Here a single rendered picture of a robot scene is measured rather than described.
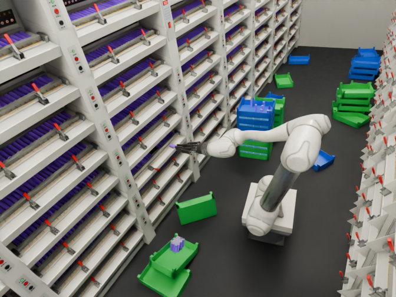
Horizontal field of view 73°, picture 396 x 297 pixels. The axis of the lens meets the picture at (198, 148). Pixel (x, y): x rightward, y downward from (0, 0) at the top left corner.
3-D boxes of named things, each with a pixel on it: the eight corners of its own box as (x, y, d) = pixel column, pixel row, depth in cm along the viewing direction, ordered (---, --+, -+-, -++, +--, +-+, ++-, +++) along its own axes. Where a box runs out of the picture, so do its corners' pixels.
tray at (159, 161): (185, 140, 219) (186, 132, 212) (137, 192, 181) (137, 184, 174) (165, 129, 224) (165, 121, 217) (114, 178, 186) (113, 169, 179)
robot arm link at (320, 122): (289, 114, 136) (282, 129, 127) (326, 102, 123) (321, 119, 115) (300, 134, 140) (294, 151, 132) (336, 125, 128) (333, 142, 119)
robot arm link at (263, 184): (284, 195, 184) (286, 173, 170) (277, 216, 173) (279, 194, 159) (261, 189, 191) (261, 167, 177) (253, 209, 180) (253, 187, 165)
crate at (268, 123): (274, 114, 248) (274, 106, 243) (270, 126, 234) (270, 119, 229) (242, 111, 259) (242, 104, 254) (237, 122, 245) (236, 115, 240)
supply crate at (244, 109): (274, 106, 243) (275, 99, 238) (270, 119, 229) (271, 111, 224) (242, 104, 254) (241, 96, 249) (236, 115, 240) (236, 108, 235)
